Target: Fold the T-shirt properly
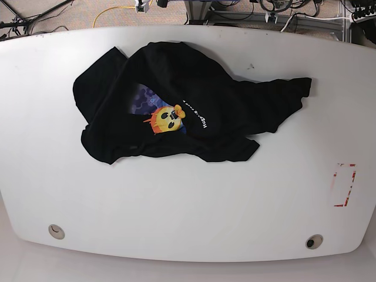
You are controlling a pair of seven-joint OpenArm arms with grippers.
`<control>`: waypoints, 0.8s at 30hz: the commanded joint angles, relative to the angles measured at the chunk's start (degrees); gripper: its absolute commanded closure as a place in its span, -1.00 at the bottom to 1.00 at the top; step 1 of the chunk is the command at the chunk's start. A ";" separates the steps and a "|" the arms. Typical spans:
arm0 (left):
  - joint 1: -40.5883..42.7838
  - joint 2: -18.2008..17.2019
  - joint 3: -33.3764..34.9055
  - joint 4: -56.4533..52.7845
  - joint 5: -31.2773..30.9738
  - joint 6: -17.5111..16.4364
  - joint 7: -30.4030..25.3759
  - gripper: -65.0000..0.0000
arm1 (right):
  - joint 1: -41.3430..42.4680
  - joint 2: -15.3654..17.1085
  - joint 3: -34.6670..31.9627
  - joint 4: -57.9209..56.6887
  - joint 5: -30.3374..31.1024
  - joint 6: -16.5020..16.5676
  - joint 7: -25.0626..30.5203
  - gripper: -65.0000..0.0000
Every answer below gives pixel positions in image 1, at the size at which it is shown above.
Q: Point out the black printed T-shirt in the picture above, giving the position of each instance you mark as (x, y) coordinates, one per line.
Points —
(169, 98)

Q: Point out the red tape rectangle marking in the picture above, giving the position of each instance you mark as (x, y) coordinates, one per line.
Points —
(342, 184)

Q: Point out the black tripod legs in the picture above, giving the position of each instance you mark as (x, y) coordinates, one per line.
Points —
(22, 26)

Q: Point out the aluminium frame post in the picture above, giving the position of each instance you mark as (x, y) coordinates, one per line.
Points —
(197, 11)

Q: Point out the left table cable grommet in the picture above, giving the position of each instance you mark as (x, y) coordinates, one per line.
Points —
(56, 232)

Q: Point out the table cable grommet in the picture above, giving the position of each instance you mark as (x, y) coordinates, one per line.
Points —
(314, 242)
(56, 232)

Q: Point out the right table cable grommet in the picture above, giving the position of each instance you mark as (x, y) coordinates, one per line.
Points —
(314, 242)

